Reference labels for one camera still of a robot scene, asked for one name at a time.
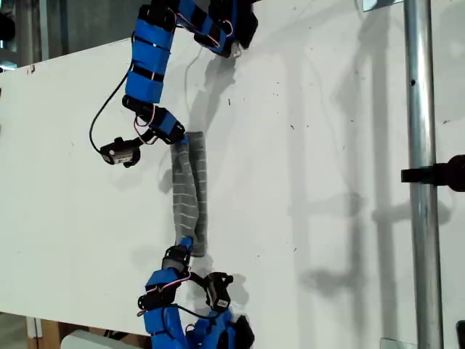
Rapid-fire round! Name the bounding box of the black post clamp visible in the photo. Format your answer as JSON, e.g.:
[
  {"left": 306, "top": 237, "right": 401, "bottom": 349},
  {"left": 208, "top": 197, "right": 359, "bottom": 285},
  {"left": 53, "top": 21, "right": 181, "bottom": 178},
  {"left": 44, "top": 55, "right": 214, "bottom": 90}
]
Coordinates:
[{"left": 400, "top": 154, "right": 465, "bottom": 193}]

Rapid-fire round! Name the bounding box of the steel post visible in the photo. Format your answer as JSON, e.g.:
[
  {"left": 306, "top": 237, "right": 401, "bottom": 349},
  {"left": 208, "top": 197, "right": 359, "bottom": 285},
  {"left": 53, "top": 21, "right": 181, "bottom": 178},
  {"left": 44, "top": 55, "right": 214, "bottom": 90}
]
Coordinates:
[{"left": 402, "top": 0, "right": 445, "bottom": 349}]

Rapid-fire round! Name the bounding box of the wooden table leg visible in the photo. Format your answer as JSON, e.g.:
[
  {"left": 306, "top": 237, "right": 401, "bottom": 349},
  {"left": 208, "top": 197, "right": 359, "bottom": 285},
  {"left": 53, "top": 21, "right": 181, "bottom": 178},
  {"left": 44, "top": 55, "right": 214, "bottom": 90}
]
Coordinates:
[{"left": 39, "top": 318, "right": 63, "bottom": 349}]

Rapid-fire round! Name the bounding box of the black round object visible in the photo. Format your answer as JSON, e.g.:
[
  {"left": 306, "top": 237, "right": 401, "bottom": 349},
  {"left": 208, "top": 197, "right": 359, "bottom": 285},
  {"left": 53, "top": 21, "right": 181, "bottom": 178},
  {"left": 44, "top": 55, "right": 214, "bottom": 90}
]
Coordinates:
[{"left": 0, "top": 12, "right": 16, "bottom": 43}]

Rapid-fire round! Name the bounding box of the black camera cable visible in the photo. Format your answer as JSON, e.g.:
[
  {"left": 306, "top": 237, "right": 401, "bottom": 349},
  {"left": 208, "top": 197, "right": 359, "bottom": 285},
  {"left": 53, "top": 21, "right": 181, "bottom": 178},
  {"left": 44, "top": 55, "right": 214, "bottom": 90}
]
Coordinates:
[
  {"left": 173, "top": 304, "right": 222, "bottom": 321},
  {"left": 89, "top": 71, "right": 132, "bottom": 153}
]

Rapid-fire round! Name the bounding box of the red white servo wire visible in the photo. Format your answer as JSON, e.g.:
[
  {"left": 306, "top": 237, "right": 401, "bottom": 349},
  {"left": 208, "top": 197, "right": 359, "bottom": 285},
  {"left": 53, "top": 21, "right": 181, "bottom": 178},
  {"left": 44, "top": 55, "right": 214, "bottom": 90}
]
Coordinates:
[
  {"left": 144, "top": 270, "right": 193, "bottom": 296},
  {"left": 132, "top": 104, "right": 161, "bottom": 145}
]

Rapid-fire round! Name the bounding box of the grey striped towel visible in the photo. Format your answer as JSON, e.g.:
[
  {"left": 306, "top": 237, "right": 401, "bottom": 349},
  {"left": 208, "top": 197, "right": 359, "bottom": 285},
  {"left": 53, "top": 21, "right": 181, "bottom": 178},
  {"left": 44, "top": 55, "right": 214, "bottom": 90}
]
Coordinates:
[{"left": 169, "top": 131, "right": 210, "bottom": 258}]

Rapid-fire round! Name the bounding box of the white box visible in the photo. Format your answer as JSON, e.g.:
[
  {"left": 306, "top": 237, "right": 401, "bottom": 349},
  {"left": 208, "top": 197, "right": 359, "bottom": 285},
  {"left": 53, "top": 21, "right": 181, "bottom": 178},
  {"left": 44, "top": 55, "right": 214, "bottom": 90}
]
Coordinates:
[{"left": 60, "top": 329, "right": 150, "bottom": 349}]

